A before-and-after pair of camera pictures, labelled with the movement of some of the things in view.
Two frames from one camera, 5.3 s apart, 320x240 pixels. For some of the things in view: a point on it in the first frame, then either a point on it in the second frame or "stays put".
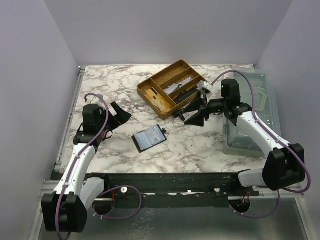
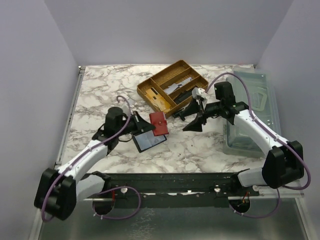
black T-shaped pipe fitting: x=179 y=114 stays put
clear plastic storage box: x=257 y=90 stays put
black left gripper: x=113 y=119 → x=138 y=122
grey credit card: x=171 y=88 stays put
